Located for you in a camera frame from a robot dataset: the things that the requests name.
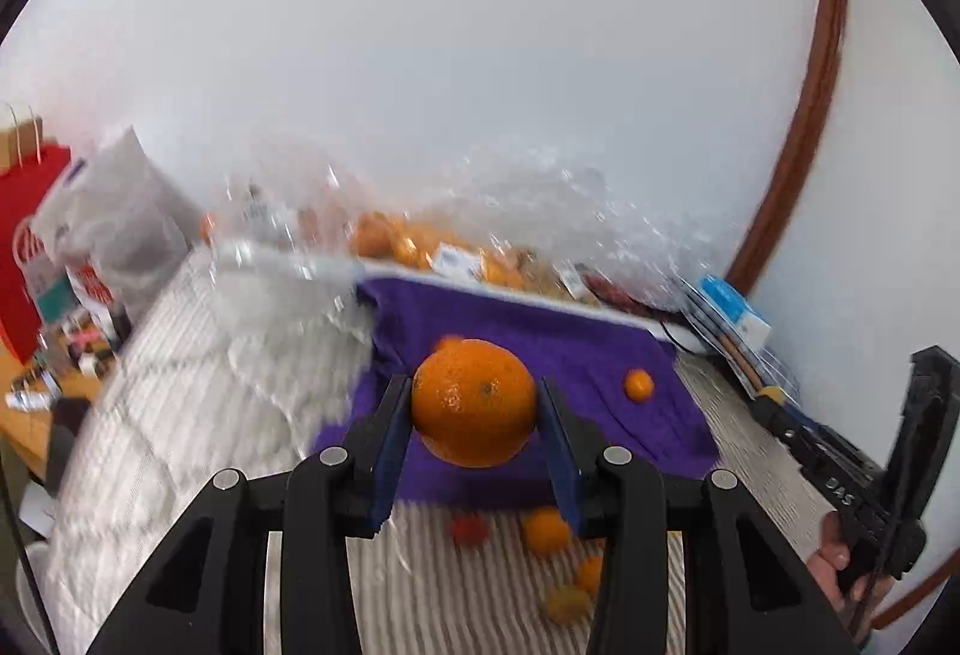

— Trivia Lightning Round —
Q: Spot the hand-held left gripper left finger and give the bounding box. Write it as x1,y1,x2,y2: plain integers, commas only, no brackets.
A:
88,375,413,655

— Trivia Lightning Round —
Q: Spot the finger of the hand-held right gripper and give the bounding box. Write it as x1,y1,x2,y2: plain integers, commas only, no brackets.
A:
752,389,890,498

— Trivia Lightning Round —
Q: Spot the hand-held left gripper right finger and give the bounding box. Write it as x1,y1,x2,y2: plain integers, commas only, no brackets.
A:
537,376,857,655

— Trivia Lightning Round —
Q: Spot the large orange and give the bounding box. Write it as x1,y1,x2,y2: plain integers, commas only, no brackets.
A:
411,338,539,469

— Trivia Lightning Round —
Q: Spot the person's right hand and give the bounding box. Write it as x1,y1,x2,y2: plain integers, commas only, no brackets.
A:
808,509,895,617

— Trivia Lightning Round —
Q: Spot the small red fruit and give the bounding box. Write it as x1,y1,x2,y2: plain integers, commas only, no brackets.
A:
448,512,493,548

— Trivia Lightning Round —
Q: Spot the purple cloth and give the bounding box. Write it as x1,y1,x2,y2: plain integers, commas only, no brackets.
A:
311,276,721,507

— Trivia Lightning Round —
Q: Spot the blue and white box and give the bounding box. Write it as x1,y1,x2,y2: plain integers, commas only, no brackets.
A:
697,275,773,353

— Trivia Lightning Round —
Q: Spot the small yellow fruit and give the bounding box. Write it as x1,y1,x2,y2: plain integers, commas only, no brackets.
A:
545,585,594,626

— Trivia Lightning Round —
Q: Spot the pile of oranges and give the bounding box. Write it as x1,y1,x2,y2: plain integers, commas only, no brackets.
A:
346,211,542,290

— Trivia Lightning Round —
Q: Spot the clear plastic bag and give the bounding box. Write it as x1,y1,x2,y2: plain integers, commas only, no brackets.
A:
201,137,751,363

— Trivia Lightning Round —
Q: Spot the grey plastic bag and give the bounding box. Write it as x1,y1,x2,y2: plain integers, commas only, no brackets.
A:
30,126,190,326

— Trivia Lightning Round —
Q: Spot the wooden desk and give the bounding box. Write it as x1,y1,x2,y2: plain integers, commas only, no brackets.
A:
0,355,102,480

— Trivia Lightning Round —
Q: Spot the white bag with red print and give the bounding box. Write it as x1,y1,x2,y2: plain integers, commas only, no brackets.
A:
11,216,117,330

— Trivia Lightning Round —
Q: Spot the red paper bag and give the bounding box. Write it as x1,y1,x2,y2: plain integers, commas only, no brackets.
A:
0,104,74,363

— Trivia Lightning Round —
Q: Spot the brown door frame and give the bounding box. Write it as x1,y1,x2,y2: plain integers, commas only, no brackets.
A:
724,0,850,305

